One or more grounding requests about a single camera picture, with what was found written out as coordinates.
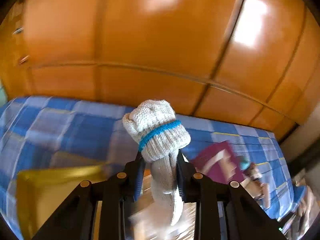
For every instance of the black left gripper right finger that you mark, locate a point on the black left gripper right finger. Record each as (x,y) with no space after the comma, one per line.
(244,218)

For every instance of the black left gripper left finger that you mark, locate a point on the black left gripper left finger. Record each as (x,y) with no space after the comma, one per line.
(74,217)

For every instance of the teal plush toy pink wings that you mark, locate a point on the teal plush toy pink wings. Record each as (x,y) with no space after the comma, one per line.
(244,162)

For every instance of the white knit glove blue band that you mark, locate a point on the white knit glove blue band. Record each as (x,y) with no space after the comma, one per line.
(160,136)

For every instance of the small plush doll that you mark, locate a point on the small plush doll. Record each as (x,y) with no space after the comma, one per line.
(258,190)

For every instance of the yellow box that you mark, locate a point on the yellow box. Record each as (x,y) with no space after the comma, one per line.
(40,192)

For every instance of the blue plaid bed sheet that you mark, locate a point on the blue plaid bed sheet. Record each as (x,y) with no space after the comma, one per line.
(41,132)

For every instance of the orange wooden wardrobe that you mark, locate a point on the orange wooden wardrobe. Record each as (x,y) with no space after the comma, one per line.
(248,62)

